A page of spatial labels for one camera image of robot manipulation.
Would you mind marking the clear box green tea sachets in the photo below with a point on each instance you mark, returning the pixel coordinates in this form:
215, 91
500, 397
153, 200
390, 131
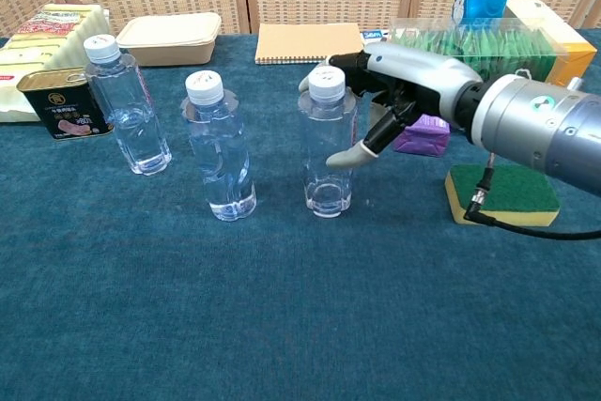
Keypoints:
493, 44

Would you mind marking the yellow white carton box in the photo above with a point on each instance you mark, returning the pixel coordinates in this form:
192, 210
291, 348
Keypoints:
568, 44

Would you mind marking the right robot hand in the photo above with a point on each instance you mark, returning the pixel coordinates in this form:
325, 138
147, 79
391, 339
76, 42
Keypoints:
418, 74

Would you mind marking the kraft spiral notebook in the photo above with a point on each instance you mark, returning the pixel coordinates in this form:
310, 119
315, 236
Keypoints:
300, 41

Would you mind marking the kraft lunch box with lid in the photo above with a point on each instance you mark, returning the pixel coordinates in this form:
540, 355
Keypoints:
169, 41

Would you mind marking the cream foam sponge package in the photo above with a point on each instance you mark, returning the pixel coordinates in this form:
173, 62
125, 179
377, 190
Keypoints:
42, 39

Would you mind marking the black luncheon meat can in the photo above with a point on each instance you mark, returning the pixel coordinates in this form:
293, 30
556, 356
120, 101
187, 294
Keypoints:
66, 112

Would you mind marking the yellow green scouring sponge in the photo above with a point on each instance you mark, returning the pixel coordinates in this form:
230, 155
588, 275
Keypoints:
516, 194

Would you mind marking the teal table cloth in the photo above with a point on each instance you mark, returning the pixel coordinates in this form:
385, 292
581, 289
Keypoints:
211, 302

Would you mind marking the purple wrapped pack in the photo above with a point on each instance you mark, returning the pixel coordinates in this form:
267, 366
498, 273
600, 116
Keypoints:
425, 138

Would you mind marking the white blue toothpaste box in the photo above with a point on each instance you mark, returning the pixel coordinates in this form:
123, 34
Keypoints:
373, 35

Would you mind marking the clear water bottle white cap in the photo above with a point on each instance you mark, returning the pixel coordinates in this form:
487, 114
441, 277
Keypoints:
124, 105
220, 147
326, 138

